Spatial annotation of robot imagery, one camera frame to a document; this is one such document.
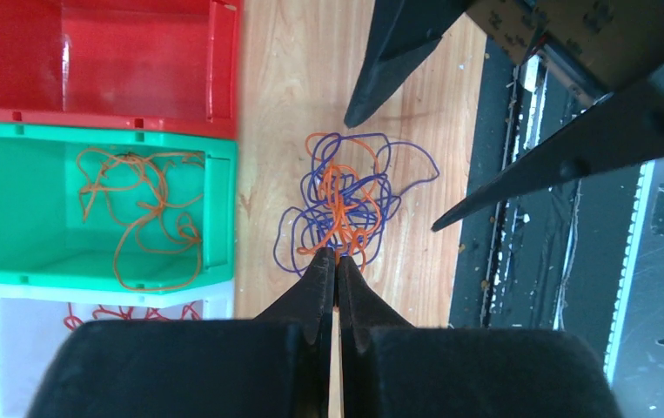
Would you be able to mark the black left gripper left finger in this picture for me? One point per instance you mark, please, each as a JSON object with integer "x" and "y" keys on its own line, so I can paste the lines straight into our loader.
{"x": 274, "y": 365}

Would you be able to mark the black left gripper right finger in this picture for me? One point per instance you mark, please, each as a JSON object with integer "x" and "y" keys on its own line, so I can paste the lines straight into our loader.
{"x": 391, "y": 368}

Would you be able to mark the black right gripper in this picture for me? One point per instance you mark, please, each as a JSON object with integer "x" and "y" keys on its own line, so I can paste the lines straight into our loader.
{"x": 596, "y": 47}

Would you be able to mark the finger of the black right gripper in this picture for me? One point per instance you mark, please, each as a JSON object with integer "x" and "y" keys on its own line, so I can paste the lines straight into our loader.
{"x": 403, "y": 33}

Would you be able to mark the green plastic bin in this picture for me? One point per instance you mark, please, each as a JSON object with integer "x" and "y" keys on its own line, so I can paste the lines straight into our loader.
{"x": 109, "y": 210}

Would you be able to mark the red plastic bin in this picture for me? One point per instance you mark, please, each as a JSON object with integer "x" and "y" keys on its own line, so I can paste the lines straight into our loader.
{"x": 137, "y": 65}

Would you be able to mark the clear plastic bin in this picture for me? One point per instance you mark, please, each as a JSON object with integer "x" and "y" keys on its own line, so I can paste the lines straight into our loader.
{"x": 35, "y": 321}

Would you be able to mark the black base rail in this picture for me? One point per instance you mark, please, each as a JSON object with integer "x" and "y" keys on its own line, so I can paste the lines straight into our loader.
{"x": 586, "y": 257}

